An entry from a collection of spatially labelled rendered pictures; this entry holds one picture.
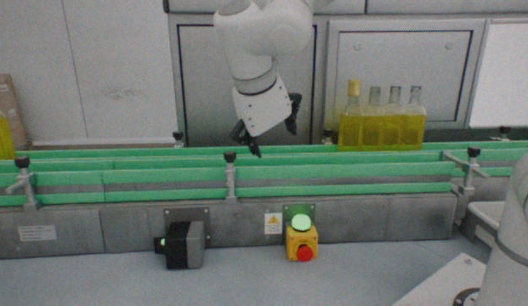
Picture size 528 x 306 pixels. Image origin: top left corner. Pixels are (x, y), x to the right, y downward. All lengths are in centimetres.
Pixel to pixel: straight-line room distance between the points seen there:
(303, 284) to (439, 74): 77
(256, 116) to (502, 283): 46
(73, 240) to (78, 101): 361
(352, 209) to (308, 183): 13
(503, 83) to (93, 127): 409
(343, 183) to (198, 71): 55
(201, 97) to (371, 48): 54
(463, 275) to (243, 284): 45
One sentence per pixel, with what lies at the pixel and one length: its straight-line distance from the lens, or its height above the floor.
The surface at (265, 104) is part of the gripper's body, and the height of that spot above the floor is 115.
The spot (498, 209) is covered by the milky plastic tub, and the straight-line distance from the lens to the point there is 111.
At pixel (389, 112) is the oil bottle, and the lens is 97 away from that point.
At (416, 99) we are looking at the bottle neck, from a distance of 101.
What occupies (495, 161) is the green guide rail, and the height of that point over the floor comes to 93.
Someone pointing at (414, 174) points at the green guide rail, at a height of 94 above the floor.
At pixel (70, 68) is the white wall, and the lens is 446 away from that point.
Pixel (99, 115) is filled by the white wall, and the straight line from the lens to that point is 444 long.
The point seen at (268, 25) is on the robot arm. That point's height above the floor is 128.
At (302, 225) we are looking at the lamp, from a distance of 80.
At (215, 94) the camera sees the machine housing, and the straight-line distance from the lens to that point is 106.
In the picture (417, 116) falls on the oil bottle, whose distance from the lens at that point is 100.
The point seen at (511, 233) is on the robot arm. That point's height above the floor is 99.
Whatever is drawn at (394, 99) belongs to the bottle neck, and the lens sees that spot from 98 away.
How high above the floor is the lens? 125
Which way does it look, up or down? 18 degrees down
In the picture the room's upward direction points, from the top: straight up
